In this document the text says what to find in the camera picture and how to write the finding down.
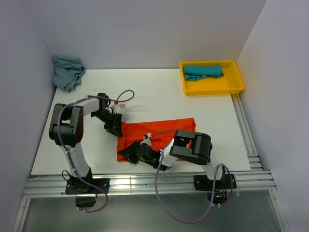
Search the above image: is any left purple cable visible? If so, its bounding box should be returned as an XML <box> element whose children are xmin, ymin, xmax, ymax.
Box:
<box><xmin>56</xmin><ymin>89</ymin><xmax>135</xmax><ymax>214</ymax></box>

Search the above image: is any aluminium right side rail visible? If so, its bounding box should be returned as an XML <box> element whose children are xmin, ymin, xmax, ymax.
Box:
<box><xmin>231</xmin><ymin>94</ymin><xmax>264</xmax><ymax>171</ymax></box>

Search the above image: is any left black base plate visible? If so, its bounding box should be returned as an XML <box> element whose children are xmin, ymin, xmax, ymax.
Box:
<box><xmin>65</xmin><ymin>178</ymin><xmax>110</xmax><ymax>195</ymax></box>

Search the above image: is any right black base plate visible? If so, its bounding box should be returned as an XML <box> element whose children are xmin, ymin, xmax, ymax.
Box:
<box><xmin>194</xmin><ymin>174</ymin><xmax>237</xmax><ymax>191</ymax></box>

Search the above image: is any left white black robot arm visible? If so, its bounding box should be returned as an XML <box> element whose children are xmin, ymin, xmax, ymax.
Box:
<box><xmin>49</xmin><ymin>93</ymin><xmax>123</xmax><ymax>193</ymax></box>

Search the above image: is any yellow plastic tray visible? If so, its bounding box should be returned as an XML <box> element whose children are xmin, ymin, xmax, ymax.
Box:
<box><xmin>180</xmin><ymin>60</ymin><xmax>245</xmax><ymax>96</ymax></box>

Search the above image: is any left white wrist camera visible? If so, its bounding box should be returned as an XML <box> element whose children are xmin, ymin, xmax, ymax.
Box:
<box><xmin>112</xmin><ymin>103</ymin><xmax>126</xmax><ymax>114</ymax></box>

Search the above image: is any grey-blue crumpled t shirt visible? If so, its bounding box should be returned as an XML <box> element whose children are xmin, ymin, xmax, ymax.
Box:
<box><xmin>52</xmin><ymin>55</ymin><xmax>86</xmax><ymax>92</ymax></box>

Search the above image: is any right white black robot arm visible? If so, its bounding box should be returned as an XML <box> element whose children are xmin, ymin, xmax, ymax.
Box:
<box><xmin>117</xmin><ymin>130</ymin><xmax>226</xmax><ymax>189</ymax></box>

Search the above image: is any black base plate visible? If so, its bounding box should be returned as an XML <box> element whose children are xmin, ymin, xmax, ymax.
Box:
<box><xmin>65</xmin><ymin>178</ymin><xmax>110</xmax><ymax>195</ymax></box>
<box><xmin>194</xmin><ymin>174</ymin><xmax>237</xmax><ymax>191</ymax></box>

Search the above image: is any orange t shirt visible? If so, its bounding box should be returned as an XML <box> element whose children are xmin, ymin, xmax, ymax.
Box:
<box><xmin>117</xmin><ymin>117</ymin><xmax>196</xmax><ymax>152</ymax></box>

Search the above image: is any aluminium front rail frame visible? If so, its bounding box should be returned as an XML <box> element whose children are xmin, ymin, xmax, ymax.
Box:
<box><xmin>12</xmin><ymin>169</ymin><xmax>290</xmax><ymax>232</ymax></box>

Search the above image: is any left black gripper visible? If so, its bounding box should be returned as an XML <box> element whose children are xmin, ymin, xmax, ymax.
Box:
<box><xmin>91</xmin><ymin>110</ymin><xmax>123</xmax><ymax>137</ymax></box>

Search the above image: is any teal rolled t shirt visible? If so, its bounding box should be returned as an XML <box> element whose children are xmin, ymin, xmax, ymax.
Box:
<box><xmin>183</xmin><ymin>66</ymin><xmax>224</xmax><ymax>81</ymax></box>

